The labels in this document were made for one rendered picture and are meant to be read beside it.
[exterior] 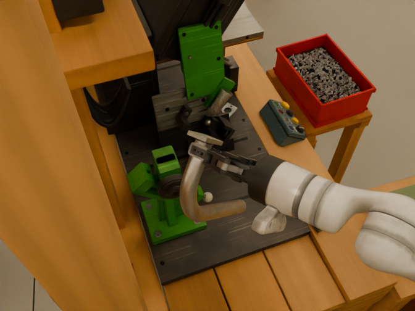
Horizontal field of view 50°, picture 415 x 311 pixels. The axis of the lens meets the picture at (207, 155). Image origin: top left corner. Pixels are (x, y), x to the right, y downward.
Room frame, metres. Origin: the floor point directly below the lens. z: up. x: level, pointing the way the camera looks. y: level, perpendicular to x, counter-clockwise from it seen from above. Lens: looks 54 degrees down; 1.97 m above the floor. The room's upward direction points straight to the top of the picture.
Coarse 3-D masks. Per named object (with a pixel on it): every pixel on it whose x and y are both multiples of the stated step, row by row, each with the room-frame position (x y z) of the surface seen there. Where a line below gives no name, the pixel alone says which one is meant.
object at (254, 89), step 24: (240, 48) 1.28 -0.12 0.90; (240, 72) 1.15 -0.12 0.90; (264, 72) 1.15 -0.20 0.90; (240, 96) 1.03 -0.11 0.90; (264, 96) 1.03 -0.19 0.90; (264, 144) 0.83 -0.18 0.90; (312, 168) 0.74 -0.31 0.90; (312, 240) 0.52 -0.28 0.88; (336, 240) 0.51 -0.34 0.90; (336, 264) 0.44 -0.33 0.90; (360, 264) 0.44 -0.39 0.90; (360, 288) 0.38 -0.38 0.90; (384, 288) 0.38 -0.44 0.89
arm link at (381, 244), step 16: (368, 224) 0.27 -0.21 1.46; (384, 224) 0.26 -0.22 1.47; (400, 224) 0.26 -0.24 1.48; (368, 240) 0.24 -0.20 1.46; (384, 240) 0.24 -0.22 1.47; (400, 240) 0.24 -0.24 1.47; (368, 256) 0.23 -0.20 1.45; (384, 256) 0.22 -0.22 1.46; (400, 256) 0.22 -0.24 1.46; (400, 272) 0.21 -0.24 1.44
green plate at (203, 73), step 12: (216, 24) 0.94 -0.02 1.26; (180, 36) 0.90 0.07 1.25; (192, 36) 0.91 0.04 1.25; (204, 36) 0.92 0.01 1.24; (216, 36) 0.93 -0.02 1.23; (180, 48) 0.89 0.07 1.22; (192, 48) 0.90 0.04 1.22; (204, 48) 0.91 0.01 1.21; (216, 48) 0.92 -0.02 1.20; (192, 60) 0.89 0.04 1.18; (204, 60) 0.90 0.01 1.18; (216, 60) 0.91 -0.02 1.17; (192, 72) 0.88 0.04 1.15; (204, 72) 0.89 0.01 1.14; (216, 72) 0.90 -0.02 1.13; (192, 84) 0.87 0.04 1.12; (204, 84) 0.88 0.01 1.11; (216, 84) 0.89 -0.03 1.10; (192, 96) 0.86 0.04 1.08
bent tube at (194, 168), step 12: (192, 132) 0.46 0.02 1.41; (204, 144) 0.45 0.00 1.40; (192, 156) 0.43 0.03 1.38; (192, 168) 0.42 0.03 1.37; (192, 180) 0.40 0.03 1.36; (180, 192) 0.39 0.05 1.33; (192, 192) 0.39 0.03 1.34; (180, 204) 0.39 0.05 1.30; (192, 204) 0.38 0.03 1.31; (216, 204) 0.43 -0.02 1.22; (228, 204) 0.45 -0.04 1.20; (240, 204) 0.46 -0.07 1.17; (192, 216) 0.37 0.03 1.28; (204, 216) 0.39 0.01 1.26; (216, 216) 0.41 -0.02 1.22
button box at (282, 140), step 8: (272, 104) 0.95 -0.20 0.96; (280, 104) 0.96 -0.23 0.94; (264, 112) 0.94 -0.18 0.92; (272, 112) 0.92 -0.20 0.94; (264, 120) 0.92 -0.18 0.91; (272, 120) 0.90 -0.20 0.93; (280, 120) 0.88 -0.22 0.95; (288, 120) 0.89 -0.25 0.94; (272, 128) 0.88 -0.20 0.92; (280, 128) 0.86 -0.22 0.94; (288, 128) 0.85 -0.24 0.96; (296, 128) 0.86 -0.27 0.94; (280, 136) 0.84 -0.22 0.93; (288, 136) 0.83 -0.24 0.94; (296, 136) 0.84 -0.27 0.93; (304, 136) 0.85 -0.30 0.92; (280, 144) 0.82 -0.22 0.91; (288, 144) 0.83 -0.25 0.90
